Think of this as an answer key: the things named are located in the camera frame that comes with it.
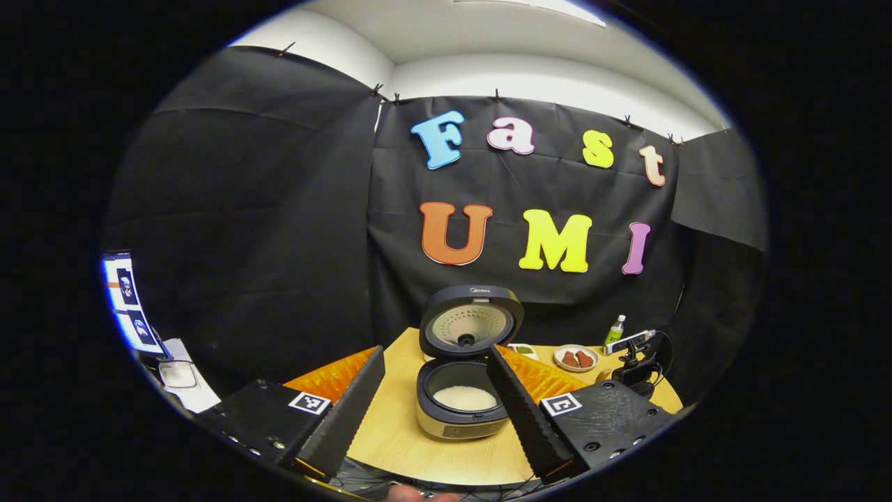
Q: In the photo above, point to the brown meat piece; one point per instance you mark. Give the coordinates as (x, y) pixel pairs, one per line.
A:
(570, 360)
(585, 359)

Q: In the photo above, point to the white box device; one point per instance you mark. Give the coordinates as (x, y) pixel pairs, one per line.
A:
(182, 376)

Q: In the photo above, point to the dark grey rice cooker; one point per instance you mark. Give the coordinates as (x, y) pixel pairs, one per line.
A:
(474, 307)

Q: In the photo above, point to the computer monitor screen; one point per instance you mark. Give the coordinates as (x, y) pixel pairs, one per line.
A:
(132, 307)

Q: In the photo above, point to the green drink bottle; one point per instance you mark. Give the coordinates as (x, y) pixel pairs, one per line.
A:
(614, 331)

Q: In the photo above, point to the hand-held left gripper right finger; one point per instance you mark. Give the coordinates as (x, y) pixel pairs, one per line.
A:
(533, 418)

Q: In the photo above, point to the black backdrop cloth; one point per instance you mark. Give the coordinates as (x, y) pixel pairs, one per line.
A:
(279, 244)

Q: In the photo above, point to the white rice heap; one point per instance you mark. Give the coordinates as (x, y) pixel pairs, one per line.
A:
(465, 398)

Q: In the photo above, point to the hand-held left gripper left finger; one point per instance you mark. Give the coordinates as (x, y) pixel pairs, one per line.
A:
(341, 418)

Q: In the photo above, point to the white round plate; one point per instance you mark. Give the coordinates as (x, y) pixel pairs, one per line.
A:
(561, 348)

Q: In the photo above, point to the white divided bean dish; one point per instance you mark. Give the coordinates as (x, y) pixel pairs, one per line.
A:
(523, 350)

